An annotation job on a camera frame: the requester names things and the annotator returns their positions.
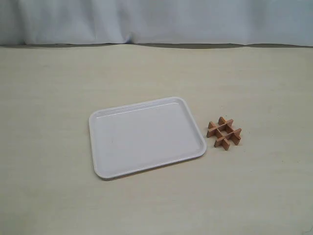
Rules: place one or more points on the wooden notched piece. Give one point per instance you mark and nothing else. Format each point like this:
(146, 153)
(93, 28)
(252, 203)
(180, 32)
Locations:
(224, 140)
(220, 130)
(227, 133)
(217, 131)

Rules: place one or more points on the white plastic tray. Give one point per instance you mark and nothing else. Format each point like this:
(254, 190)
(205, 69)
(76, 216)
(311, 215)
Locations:
(142, 136)

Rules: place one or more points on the white backdrop cloth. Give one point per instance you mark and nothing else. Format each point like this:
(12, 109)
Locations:
(78, 22)

